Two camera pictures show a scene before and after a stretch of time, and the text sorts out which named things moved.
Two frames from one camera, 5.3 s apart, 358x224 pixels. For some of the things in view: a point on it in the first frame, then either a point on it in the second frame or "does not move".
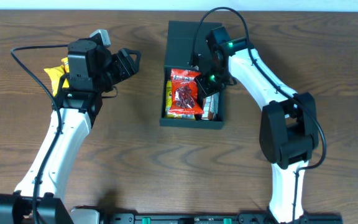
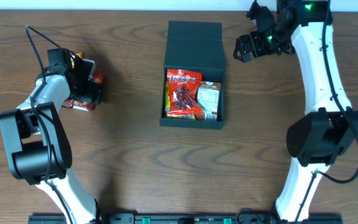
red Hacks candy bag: (184, 92) does not move
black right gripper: (202, 89) → (252, 37)
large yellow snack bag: (168, 114) does not move
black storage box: (186, 46) does not move
